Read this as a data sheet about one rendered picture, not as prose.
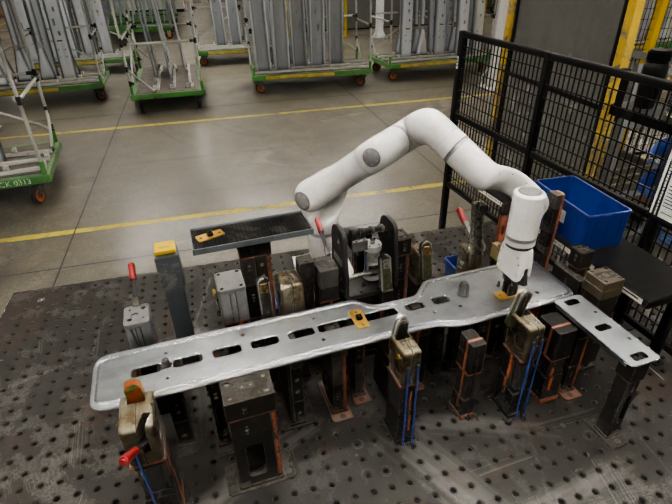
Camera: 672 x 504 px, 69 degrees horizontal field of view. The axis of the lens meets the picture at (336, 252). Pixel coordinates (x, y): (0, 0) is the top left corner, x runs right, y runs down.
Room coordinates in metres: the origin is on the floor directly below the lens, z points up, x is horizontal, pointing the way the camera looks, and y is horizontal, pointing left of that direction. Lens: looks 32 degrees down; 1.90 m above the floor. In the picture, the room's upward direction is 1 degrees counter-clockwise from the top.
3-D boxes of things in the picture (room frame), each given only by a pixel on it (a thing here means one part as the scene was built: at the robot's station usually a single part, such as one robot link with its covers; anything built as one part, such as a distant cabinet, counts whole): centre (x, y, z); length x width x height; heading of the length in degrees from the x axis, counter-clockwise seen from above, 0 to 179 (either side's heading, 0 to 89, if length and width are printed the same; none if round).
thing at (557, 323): (1.07, -0.63, 0.84); 0.11 x 0.10 x 0.28; 18
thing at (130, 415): (0.72, 0.44, 0.88); 0.15 x 0.11 x 0.36; 18
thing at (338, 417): (1.05, 0.01, 0.84); 0.17 x 0.06 x 0.29; 18
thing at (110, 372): (1.06, -0.04, 1.00); 1.38 x 0.22 x 0.02; 108
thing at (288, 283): (1.18, 0.14, 0.89); 0.13 x 0.11 x 0.38; 18
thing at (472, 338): (1.00, -0.37, 0.84); 0.11 x 0.08 x 0.29; 18
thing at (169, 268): (1.24, 0.51, 0.92); 0.08 x 0.08 x 0.44; 18
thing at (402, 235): (1.35, -0.21, 0.91); 0.07 x 0.05 x 0.42; 18
